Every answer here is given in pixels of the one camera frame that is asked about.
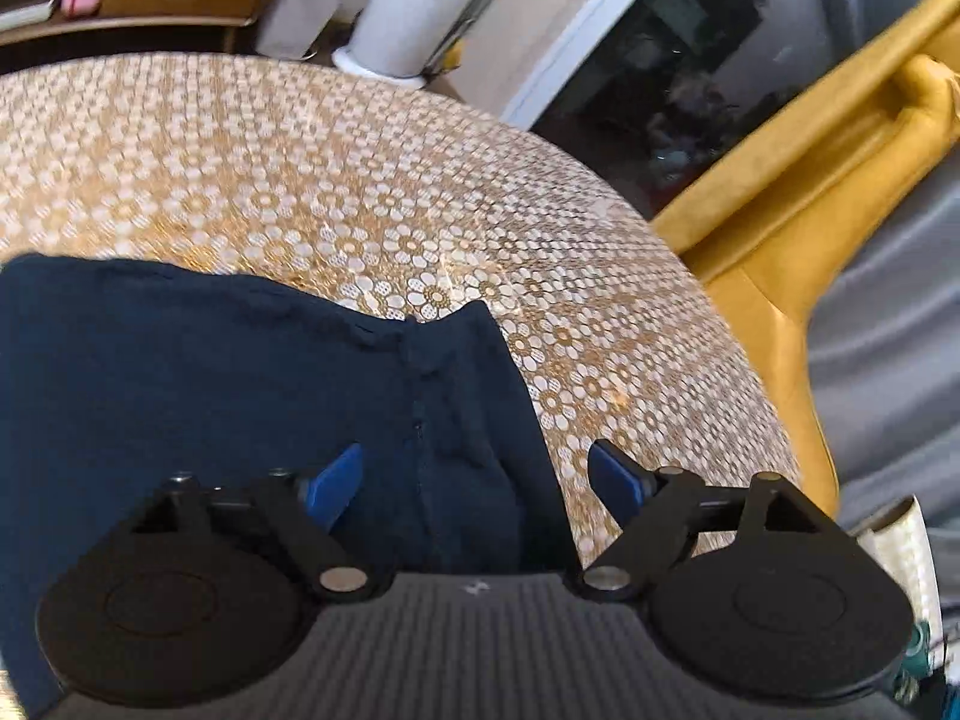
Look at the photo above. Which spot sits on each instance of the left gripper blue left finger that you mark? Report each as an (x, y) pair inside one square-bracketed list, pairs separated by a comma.
[(326, 494)]

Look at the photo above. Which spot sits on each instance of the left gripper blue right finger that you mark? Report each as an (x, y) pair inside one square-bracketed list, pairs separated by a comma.
[(618, 481)]

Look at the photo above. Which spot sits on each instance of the navy blue t-shirt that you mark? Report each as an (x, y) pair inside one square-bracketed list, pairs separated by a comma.
[(117, 374)]

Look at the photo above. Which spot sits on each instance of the yellow armchair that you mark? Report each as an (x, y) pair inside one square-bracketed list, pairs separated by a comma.
[(768, 228)]

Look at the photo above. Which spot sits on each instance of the grey curtain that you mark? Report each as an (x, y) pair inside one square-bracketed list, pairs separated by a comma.
[(883, 356)]

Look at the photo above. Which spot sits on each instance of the floral lace table cover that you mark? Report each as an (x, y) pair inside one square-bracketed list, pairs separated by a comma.
[(396, 204)]

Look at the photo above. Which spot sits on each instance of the white tower air conditioner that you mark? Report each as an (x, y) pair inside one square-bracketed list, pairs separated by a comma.
[(393, 41)]

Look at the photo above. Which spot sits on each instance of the white flat device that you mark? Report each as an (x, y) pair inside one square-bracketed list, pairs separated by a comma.
[(22, 16)]

